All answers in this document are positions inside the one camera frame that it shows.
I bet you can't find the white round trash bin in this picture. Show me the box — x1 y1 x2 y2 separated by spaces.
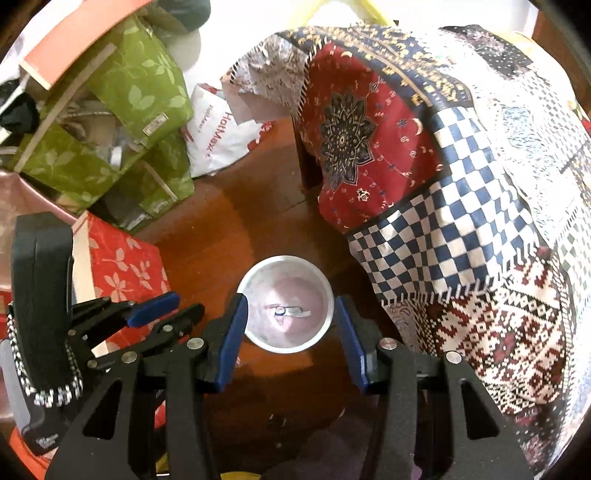
238 255 335 355

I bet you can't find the red leaf-pattern storage box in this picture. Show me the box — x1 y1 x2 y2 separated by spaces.
71 210 174 356

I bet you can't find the green leaf-pattern storage box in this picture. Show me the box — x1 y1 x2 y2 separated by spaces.
1 14 194 231

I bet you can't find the white HotMaxx plastic bag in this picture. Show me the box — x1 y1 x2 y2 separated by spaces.
182 84 273 178

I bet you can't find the patchwork patterned bed sheet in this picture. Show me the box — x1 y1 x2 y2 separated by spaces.
223 25 590 479

